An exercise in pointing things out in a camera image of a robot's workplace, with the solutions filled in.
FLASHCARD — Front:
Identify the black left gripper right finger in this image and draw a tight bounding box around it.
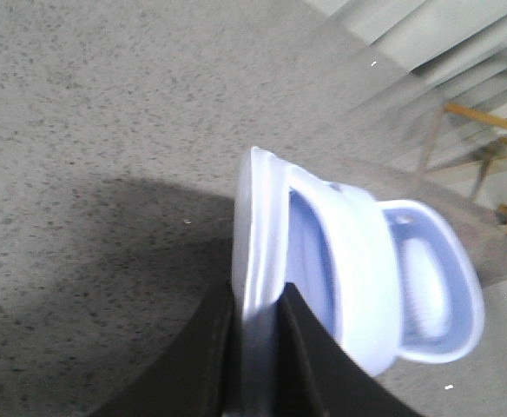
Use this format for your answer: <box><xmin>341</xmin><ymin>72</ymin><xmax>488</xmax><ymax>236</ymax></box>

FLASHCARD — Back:
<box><xmin>273</xmin><ymin>283</ymin><xmax>419</xmax><ymax>417</ymax></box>

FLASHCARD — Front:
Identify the grey-white pleated curtain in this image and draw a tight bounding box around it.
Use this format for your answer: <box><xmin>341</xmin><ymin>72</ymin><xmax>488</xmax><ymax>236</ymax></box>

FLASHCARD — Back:
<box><xmin>313</xmin><ymin>1</ymin><xmax>507</xmax><ymax>116</ymax></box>

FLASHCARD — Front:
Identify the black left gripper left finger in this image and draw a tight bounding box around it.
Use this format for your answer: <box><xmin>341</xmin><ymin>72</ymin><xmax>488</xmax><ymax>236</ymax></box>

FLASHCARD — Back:
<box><xmin>91</xmin><ymin>281</ymin><xmax>234</xmax><ymax>416</ymax></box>

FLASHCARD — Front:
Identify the light blue slipper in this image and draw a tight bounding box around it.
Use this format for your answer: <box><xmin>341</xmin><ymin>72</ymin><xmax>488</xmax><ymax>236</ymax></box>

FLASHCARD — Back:
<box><xmin>232</xmin><ymin>147</ymin><xmax>401</xmax><ymax>416</ymax></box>
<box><xmin>378</xmin><ymin>200</ymin><xmax>485</xmax><ymax>364</ymax></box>

